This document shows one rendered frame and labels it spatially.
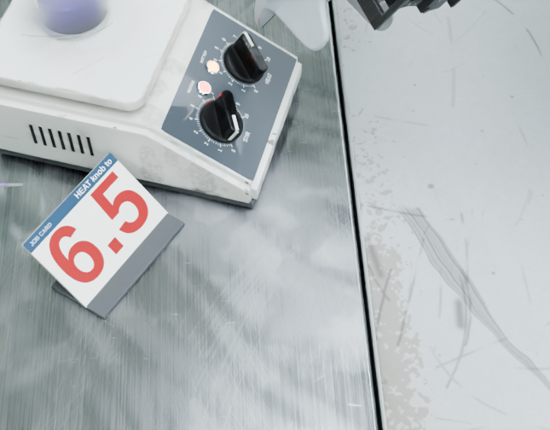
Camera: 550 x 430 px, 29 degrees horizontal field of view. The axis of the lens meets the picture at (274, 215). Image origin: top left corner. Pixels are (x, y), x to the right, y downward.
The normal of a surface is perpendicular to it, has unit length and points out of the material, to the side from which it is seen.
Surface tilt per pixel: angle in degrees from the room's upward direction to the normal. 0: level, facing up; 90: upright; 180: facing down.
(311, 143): 0
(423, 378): 0
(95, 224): 40
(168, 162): 90
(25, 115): 90
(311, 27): 66
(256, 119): 30
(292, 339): 0
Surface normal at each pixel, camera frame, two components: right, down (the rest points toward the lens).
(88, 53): -0.01, -0.58
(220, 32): 0.47, -0.39
